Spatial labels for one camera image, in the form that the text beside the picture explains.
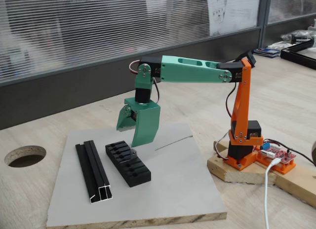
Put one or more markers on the red controller board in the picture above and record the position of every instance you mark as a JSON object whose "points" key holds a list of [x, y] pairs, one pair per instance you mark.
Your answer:
{"points": [[284, 155]]}

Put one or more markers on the long wooden beam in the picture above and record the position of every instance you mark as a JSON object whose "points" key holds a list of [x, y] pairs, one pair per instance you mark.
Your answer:
{"points": [[296, 183]]}

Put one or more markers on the small metal bracket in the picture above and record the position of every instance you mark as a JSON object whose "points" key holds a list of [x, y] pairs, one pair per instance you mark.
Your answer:
{"points": [[133, 154]]}

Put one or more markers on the printed paper on window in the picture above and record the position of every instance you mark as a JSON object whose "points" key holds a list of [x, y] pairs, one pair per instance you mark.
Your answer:
{"points": [[234, 11]]}

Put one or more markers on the white paper sheets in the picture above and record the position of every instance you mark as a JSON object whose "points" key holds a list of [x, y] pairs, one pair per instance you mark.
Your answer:
{"points": [[279, 44]]}

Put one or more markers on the grey plywood board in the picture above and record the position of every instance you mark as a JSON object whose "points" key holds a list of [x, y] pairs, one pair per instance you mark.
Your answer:
{"points": [[177, 189]]}

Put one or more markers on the black rectangular frame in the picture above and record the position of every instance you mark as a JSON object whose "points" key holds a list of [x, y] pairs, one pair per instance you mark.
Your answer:
{"points": [[296, 56]]}

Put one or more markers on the clear plastic bag of parts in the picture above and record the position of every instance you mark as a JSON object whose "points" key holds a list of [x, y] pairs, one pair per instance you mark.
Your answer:
{"points": [[300, 34]]}

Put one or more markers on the black aluminium profile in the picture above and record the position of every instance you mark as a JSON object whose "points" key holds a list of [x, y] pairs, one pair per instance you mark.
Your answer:
{"points": [[92, 169]]}

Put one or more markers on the black slotted holder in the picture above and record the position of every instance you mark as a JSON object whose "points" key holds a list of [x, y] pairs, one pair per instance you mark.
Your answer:
{"points": [[138, 176]]}

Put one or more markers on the stack of blue cards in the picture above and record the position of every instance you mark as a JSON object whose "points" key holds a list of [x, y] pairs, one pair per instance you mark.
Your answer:
{"points": [[267, 52]]}

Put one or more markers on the orange controller board mount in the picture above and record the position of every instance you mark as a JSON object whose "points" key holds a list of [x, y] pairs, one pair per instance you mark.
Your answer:
{"points": [[284, 167]]}

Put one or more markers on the dark round object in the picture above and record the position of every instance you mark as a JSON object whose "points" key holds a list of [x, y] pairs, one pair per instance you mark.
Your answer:
{"points": [[314, 152]]}

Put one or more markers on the wooden block with screw holes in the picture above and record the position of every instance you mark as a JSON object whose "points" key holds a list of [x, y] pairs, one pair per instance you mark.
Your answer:
{"points": [[216, 166]]}

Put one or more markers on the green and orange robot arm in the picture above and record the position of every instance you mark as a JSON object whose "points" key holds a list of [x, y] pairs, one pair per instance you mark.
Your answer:
{"points": [[192, 71]]}

